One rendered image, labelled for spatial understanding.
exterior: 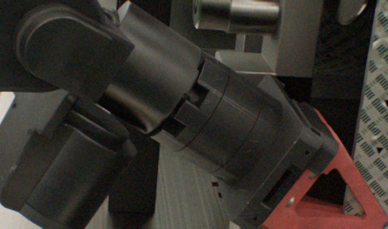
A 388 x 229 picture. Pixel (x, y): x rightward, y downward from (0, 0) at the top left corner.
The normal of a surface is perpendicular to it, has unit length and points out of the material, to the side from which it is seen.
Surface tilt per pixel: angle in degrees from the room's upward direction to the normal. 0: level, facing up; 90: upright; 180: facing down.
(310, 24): 90
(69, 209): 97
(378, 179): 90
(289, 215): 100
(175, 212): 0
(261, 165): 59
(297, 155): 90
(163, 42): 44
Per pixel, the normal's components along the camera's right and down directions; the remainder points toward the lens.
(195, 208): 0.08, -0.94
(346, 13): -0.99, -0.05
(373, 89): 0.09, 0.33
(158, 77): 0.26, 0.08
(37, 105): -0.69, -0.35
